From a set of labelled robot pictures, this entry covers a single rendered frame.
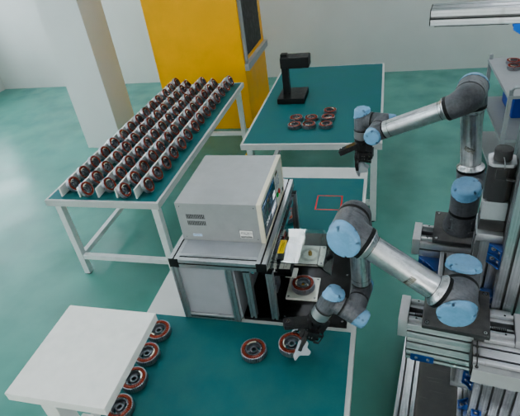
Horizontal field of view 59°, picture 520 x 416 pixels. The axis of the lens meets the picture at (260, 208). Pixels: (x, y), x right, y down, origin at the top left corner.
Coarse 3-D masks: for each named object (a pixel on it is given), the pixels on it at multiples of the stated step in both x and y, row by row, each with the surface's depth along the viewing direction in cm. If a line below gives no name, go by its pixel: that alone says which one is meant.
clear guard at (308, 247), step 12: (288, 240) 209; (300, 240) 207; (312, 240) 206; (324, 240) 207; (276, 252) 203; (288, 252) 202; (300, 252) 201; (312, 252) 200; (324, 252) 202; (312, 264) 194; (324, 264) 196
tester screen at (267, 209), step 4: (272, 184) 210; (272, 188) 210; (268, 192) 203; (272, 192) 210; (268, 196) 203; (268, 200) 203; (264, 204) 196; (268, 204) 203; (272, 204) 211; (264, 208) 196; (268, 208) 204; (276, 208) 218; (264, 212) 196; (268, 212) 204; (264, 216) 197; (264, 220) 197; (264, 224) 197; (268, 228) 205
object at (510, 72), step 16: (496, 64) 399; (512, 64) 387; (512, 80) 367; (512, 96) 343; (496, 112) 404; (512, 112) 389; (496, 128) 380; (512, 128) 377; (496, 144) 429; (512, 144) 425
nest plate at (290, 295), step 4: (316, 280) 226; (320, 280) 226; (308, 284) 224; (316, 284) 223; (288, 288) 223; (316, 288) 221; (288, 292) 221; (292, 292) 221; (312, 292) 219; (316, 292) 219; (288, 296) 219; (292, 296) 218; (296, 296) 218; (300, 296) 218; (304, 296) 218; (308, 296) 217; (312, 296) 217; (316, 296) 217; (308, 300) 216; (312, 300) 216; (316, 300) 215
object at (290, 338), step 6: (282, 336) 191; (288, 336) 191; (294, 336) 191; (282, 342) 189; (288, 342) 190; (294, 342) 189; (282, 348) 186; (288, 348) 186; (294, 348) 186; (282, 354) 187; (288, 354) 185
